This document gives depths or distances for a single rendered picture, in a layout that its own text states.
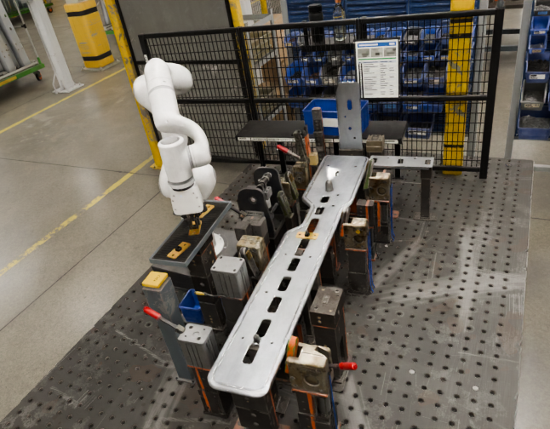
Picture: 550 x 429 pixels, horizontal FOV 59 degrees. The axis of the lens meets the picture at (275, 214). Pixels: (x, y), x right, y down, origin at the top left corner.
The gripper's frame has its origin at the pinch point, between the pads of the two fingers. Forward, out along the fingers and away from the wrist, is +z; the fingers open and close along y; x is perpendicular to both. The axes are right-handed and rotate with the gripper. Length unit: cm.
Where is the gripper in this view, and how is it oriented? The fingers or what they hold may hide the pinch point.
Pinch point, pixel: (193, 222)
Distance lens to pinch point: 172.4
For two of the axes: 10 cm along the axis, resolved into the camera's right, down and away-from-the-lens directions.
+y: 9.9, -1.3, -0.6
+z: 1.4, 8.3, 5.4
